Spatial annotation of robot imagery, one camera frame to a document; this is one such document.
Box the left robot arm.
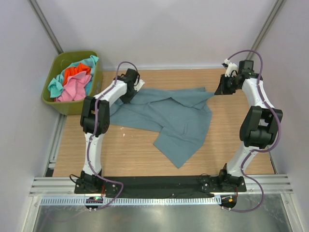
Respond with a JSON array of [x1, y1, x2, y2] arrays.
[[74, 69, 144, 194]]

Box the green plastic bin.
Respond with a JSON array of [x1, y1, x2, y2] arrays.
[[42, 50, 103, 116]]

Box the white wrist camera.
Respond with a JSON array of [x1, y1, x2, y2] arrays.
[[222, 59, 238, 77], [134, 79, 145, 92]]

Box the orange t shirt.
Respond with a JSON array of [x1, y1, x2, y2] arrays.
[[62, 63, 91, 86]]

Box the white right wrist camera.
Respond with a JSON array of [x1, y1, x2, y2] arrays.
[[222, 59, 238, 77]]

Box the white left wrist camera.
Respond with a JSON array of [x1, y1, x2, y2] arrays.
[[134, 79, 145, 92]]

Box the pink t shirt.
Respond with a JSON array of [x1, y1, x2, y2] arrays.
[[55, 71, 92, 102]]

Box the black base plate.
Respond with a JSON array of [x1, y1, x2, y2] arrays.
[[74, 174, 247, 199]]

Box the blue-grey t shirt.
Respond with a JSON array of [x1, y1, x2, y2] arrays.
[[110, 87, 214, 168]]

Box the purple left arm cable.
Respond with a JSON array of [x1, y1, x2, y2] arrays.
[[85, 61, 140, 211]]

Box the teal t shirt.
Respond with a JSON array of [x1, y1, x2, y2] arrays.
[[47, 55, 99, 101]]

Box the aluminium frame rail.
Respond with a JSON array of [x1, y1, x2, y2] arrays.
[[29, 174, 293, 196]]

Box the white slotted cable duct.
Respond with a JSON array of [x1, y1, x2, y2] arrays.
[[40, 195, 221, 206]]

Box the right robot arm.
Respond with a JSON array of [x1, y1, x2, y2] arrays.
[[214, 59, 283, 191]]

